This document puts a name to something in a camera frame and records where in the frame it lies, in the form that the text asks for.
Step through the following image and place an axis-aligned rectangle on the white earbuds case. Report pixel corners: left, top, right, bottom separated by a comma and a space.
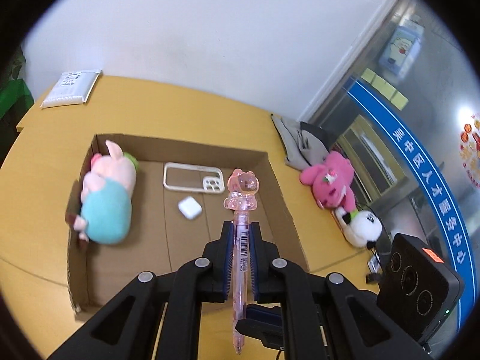
177, 196, 203, 220

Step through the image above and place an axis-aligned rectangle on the pink bear-topped pen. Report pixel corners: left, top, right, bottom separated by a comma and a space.
224, 168, 260, 354

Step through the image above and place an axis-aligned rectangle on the white panda plush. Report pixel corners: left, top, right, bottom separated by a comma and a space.
334, 207, 383, 250

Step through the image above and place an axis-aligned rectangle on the pig plush teal shirt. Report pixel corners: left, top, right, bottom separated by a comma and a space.
68, 140, 138, 245

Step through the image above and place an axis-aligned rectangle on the brown cardboard box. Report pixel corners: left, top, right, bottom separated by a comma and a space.
67, 134, 308, 321

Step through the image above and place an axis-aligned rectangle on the pink plush toy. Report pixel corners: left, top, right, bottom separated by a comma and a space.
299, 151, 356, 212

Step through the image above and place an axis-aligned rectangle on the white clear phone case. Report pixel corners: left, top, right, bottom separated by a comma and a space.
163, 162, 224, 194

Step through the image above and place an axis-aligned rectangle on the grey folded cloth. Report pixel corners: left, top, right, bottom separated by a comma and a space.
270, 114, 330, 171

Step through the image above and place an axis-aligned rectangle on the white padded mailer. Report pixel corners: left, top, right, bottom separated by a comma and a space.
40, 69, 102, 109

